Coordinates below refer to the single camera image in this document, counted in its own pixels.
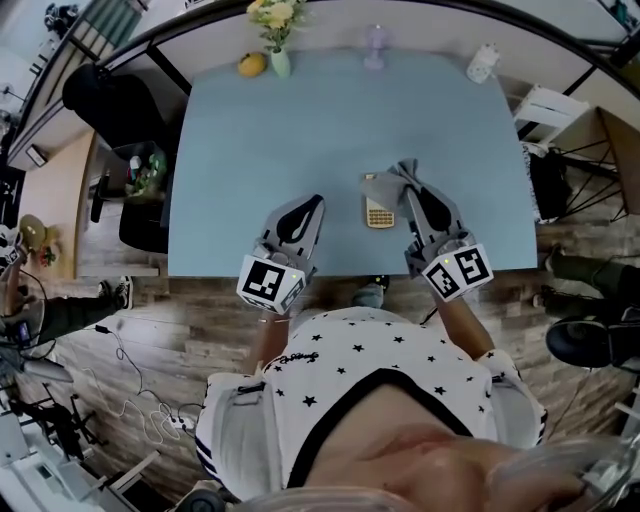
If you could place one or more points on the person's blue jeans leg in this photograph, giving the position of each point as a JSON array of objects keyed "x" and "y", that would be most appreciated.
[{"x": 367, "y": 297}]

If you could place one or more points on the white equipment case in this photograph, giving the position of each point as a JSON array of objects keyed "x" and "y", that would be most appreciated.
[{"x": 30, "y": 465}]

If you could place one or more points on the white dotted bottle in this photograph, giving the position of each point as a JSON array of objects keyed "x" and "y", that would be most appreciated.
[{"x": 481, "y": 67}]

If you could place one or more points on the light wooden side desk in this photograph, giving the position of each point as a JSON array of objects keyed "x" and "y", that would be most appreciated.
[{"x": 50, "y": 190}]

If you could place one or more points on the person's neck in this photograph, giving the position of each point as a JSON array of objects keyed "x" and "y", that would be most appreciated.
[{"x": 400, "y": 425}]

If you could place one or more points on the black bag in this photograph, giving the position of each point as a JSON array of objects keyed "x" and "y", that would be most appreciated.
[{"x": 550, "y": 185}]

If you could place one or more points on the yellow plush toy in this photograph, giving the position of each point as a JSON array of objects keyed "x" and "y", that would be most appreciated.
[{"x": 35, "y": 230}]

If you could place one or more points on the gold calculator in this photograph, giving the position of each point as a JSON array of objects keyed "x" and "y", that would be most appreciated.
[{"x": 380, "y": 217}]

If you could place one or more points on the black waste bin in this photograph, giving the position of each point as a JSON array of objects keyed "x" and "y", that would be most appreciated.
[{"x": 145, "y": 170}]

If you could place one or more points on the black storage box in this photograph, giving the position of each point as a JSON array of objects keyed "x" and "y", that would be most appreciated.
[{"x": 145, "y": 227}]

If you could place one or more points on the white wooden chair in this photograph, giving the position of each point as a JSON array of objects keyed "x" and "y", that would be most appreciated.
[{"x": 545, "y": 107}]

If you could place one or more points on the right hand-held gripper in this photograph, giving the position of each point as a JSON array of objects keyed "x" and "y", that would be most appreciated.
[{"x": 460, "y": 272}]

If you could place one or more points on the black folding stand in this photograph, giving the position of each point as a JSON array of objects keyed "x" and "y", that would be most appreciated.
[{"x": 55, "y": 420}]

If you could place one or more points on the person's right forearm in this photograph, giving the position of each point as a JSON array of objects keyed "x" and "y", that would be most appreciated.
[{"x": 462, "y": 325}]

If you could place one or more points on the white power strip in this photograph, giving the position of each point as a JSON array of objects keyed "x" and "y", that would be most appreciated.
[{"x": 181, "y": 423}]

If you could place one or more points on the red and green toy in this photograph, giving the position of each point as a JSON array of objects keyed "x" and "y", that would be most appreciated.
[{"x": 49, "y": 256}]

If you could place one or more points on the grey cloth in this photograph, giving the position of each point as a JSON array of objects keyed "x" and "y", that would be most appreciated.
[{"x": 387, "y": 187}]

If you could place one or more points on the person's left forearm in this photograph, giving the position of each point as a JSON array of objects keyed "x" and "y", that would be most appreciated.
[{"x": 270, "y": 345}]

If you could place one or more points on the person's white star-print shirt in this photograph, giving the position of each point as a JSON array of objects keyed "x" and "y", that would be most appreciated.
[{"x": 360, "y": 360}]

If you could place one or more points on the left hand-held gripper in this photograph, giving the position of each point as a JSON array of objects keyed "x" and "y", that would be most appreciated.
[{"x": 262, "y": 282}]

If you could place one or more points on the yellow round fruit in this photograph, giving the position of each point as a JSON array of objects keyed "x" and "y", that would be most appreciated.
[{"x": 251, "y": 65}]

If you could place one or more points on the black office chair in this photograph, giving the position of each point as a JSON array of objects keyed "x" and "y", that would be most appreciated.
[{"x": 110, "y": 105}]

